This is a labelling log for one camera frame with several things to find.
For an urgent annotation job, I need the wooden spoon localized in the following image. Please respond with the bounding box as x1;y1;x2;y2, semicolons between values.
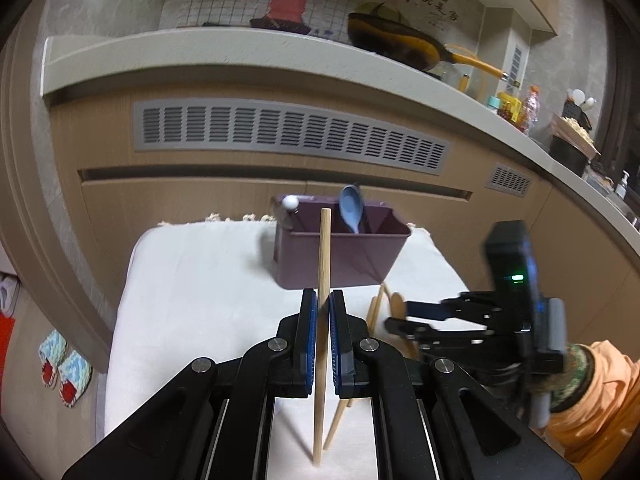
387;292;421;361

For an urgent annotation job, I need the large grey vent grille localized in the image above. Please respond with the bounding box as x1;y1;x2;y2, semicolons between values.
132;100;451;177

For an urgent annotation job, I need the beige table cloth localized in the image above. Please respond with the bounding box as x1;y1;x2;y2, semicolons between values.
103;212;473;480

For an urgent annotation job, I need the kitchen counter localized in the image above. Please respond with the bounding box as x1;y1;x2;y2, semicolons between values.
41;27;640;241

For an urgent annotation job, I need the yellow container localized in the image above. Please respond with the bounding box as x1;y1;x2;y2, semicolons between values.
498;92;523;122

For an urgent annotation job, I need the wooden kitchen cabinet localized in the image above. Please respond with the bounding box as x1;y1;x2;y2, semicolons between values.
50;80;640;361

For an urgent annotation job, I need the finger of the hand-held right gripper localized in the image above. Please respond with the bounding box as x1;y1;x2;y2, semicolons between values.
384;316;482;357
404;296;483;323

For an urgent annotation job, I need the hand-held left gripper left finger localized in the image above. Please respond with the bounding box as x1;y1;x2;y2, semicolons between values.
62;287;319;480

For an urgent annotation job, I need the yellow-handled frying pan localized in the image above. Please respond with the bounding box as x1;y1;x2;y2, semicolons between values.
346;12;510;82

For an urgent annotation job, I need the red floor mat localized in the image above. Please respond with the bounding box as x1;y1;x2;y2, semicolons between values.
0;312;16;361

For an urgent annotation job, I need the black pot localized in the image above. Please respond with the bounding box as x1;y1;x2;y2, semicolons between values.
549;132;588;177

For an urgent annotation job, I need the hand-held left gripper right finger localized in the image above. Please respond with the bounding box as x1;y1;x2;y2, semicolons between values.
327;289;581;480

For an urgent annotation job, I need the white shoe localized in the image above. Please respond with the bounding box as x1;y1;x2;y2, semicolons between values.
0;272;19;313

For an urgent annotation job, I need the metal spoon with white ball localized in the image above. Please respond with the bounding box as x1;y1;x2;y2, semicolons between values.
280;196;302;228

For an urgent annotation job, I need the blue knit slipper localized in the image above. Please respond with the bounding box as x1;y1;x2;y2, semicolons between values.
58;350;93;407
39;330;68;390

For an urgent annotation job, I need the small grey vent grille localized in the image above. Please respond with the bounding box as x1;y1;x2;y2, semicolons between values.
484;162;533;197

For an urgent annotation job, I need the blue plastic spoon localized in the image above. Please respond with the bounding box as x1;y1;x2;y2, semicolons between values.
339;184;365;235

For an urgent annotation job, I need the person's right forearm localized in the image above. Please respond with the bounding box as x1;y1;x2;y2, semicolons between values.
542;340;640;466

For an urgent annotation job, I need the purple plastic utensil container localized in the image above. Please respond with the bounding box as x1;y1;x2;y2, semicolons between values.
272;194;413;290

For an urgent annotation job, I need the clear bottle with orange cap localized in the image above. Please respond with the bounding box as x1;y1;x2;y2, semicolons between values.
520;85;542;133

